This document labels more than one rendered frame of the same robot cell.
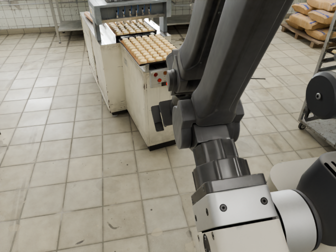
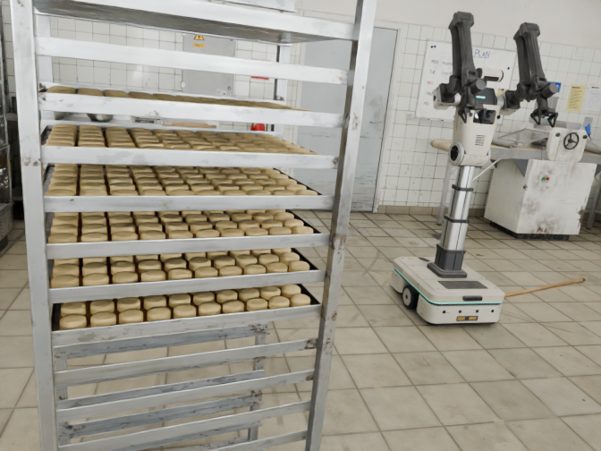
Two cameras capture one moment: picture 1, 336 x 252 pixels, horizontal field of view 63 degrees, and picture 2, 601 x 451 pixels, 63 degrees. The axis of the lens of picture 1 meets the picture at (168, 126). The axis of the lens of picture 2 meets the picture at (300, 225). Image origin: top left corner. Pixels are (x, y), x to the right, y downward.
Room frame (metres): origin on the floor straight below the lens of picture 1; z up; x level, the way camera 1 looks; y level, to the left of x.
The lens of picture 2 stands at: (3.36, -1.50, 1.39)
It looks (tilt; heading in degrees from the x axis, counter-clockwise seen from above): 16 degrees down; 177
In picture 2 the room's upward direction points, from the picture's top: 6 degrees clockwise
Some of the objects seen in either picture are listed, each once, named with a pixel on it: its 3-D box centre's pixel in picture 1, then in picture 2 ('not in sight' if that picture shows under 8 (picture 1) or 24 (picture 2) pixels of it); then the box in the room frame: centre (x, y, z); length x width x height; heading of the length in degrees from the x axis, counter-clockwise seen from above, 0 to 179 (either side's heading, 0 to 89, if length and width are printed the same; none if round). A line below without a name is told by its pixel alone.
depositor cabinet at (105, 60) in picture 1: (123, 57); not in sight; (3.21, 0.55, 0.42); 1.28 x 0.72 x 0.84; 23
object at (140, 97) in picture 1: (150, 91); not in sight; (2.31, 0.17, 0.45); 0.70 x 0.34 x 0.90; 23
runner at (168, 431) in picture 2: not in sight; (195, 422); (2.38, -1.64, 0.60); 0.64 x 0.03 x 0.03; 111
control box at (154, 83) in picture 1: (164, 77); not in sight; (1.98, 0.03, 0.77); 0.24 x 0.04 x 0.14; 113
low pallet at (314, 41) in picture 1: (315, 34); not in sight; (5.23, -2.79, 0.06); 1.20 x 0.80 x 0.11; 13
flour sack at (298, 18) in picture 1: (308, 20); not in sight; (5.19, -2.58, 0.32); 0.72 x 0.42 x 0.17; 15
